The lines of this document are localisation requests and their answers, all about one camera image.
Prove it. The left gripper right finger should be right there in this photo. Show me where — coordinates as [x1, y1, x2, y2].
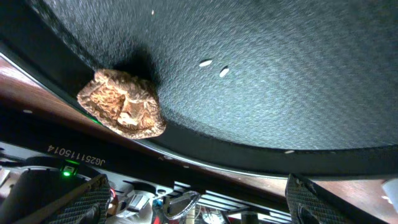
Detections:
[285, 174, 382, 224]

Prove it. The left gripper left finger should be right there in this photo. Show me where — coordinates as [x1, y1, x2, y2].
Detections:
[12, 174, 111, 224]

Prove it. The brown walnut shell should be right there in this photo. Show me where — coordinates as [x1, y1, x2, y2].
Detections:
[77, 69, 166, 139]

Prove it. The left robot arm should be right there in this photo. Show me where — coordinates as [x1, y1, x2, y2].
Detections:
[1, 108, 379, 223]

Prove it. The round black tray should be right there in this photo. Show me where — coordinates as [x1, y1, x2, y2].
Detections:
[1, 0, 397, 178]

